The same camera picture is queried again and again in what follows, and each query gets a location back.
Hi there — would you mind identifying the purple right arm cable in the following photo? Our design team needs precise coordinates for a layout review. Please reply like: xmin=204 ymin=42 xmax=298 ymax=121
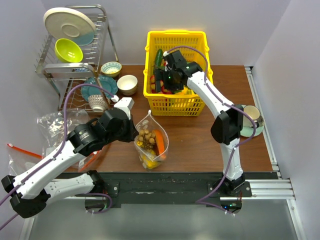
xmin=167 ymin=45 xmax=257 ymax=216

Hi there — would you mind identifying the mint green saucer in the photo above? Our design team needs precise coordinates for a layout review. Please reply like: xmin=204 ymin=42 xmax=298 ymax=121
xmin=240 ymin=118 xmax=265 ymax=138

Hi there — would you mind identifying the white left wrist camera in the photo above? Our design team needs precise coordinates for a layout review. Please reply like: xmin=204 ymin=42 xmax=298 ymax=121
xmin=111 ymin=95 xmax=135 ymax=120

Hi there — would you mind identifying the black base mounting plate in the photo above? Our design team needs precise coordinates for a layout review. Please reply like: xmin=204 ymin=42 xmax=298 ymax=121
xmin=74 ymin=171 xmax=253 ymax=210

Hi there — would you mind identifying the clear white-dotted zip bag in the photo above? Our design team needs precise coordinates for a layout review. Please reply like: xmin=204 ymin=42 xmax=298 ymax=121
xmin=134 ymin=110 xmax=169 ymax=170

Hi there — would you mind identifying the teal scalloped plate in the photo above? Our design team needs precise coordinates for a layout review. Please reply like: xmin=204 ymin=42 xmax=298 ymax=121
xmin=80 ymin=76 xmax=119 ymax=102

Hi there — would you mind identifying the patterned white bowl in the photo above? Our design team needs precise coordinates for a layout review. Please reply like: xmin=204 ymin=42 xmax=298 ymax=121
xmin=88 ymin=94 xmax=110 ymax=112

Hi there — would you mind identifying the brown longan bunch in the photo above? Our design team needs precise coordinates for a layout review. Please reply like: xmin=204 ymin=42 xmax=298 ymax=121
xmin=137 ymin=129 xmax=156 ymax=149

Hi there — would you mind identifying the dark green cucumber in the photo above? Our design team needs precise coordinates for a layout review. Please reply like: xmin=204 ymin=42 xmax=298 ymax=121
xmin=154 ymin=48 xmax=163 ymax=67

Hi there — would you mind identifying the metal dish rack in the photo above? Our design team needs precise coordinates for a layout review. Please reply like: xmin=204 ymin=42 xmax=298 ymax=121
xmin=35 ymin=4 xmax=114 ymax=114

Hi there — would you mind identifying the crumpled clear plastic bag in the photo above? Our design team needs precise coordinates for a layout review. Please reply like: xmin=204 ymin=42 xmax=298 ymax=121
xmin=37 ymin=108 xmax=90 ymax=155

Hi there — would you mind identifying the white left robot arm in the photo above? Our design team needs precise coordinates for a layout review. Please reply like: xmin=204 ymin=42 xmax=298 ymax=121
xmin=1 ymin=107 xmax=138 ymax=219

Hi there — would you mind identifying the white cream bowl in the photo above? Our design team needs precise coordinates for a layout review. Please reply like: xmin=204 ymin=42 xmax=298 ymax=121
xmin=117 ymin=75 xmax=138 ymax=96

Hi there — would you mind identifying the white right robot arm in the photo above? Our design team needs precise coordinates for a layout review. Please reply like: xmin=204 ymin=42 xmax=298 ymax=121
xmin=162 ymin=47 xmax=245 ymax=197

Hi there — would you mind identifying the yellow bell pepper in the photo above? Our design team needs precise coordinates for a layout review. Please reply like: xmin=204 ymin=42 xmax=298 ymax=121
xmin=142 ymin=160 xmax=161 ymax=170

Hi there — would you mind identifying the large cream blue plate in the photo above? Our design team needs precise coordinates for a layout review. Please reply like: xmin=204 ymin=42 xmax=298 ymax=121
xmin=43 ymin=7 xmax=97 ymax=46

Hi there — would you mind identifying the orange papaya slice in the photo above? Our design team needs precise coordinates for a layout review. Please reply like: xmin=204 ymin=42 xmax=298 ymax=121
xmin=152 ymin=129 xmax=166 ymax=161

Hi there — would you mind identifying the teal patterned small bowl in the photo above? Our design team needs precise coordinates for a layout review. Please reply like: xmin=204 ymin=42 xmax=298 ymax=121
xmin=100 ymin=61 xmax=122 ymax=78

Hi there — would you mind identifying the lime green bowl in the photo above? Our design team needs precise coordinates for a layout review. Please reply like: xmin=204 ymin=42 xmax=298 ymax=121
xmin=54 ymin=38 xmax=84 ymax=63

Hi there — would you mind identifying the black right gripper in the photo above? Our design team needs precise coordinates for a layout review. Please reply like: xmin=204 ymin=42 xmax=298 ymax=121
xmin=154 ymin=68 xmax=184 ymax=94

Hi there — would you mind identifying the yellow plastic basket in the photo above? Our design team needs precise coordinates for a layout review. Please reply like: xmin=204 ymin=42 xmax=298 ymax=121
xmin=143 ymin=29 xmax=210 ymax=117

